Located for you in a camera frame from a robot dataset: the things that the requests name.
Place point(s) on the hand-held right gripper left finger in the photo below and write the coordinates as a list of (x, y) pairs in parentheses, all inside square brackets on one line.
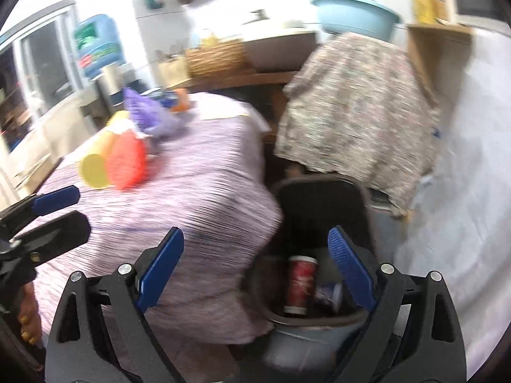
[(159, 271)]

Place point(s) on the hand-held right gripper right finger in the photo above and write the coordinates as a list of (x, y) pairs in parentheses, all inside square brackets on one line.
[(351, 267)]

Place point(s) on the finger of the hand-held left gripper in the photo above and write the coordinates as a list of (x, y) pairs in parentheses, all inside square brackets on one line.
[(56, 200), (60, 231)]

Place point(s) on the dark grey trash bin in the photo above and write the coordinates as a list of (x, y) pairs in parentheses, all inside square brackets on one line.
[(315, 207)]

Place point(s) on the person's left hand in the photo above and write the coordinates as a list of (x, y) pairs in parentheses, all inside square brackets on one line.
[(28, 319)]

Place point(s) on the white purple crumpled wrapper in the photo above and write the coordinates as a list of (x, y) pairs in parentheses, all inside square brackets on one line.
[(329, 294)]

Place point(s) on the yellow foam fruit net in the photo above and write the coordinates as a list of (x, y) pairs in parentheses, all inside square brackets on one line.
[(95, 167)]

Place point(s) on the red paper cup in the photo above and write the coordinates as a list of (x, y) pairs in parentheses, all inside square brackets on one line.
[(300, 287)]

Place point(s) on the red foam fruit net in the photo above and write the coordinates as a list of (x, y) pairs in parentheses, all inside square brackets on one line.
[(127, 163)]

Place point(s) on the purple plastic bag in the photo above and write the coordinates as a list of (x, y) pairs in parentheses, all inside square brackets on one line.
[(149, 117)]

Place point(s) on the sliding window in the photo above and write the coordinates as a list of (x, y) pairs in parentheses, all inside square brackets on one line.
[(36, 75)]

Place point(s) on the cream cylinder roll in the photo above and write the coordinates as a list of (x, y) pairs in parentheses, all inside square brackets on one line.
[(109, 81)]

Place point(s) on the floral cloth cover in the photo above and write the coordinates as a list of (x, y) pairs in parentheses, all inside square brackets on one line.
[(351, 115)]

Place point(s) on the orange white drink can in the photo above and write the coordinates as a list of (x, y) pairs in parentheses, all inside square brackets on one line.
[(181, 100)]

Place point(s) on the blue water jug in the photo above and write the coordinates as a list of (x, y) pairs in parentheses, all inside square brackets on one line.
[(99, 44)]

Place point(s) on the cream perforated utensil holder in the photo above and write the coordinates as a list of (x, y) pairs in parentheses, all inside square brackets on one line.
[(172, 70)]

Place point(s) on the wooden counter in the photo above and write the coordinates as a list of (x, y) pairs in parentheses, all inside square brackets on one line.
[(239, 79)]

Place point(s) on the woven wicker basket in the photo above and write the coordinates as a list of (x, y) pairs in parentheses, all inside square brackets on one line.
[(215, 59)]

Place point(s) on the wooden cabinet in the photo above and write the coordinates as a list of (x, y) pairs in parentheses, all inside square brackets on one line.
[(435, 52)]

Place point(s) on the white sink basin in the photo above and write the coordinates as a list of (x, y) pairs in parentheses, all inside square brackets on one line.
[(279, 46)]

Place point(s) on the light blue plastic basin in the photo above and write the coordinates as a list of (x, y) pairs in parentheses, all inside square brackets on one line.
[(355, 14)]

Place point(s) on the metal faucet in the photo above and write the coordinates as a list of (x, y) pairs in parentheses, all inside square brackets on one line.
[(257, 16)]

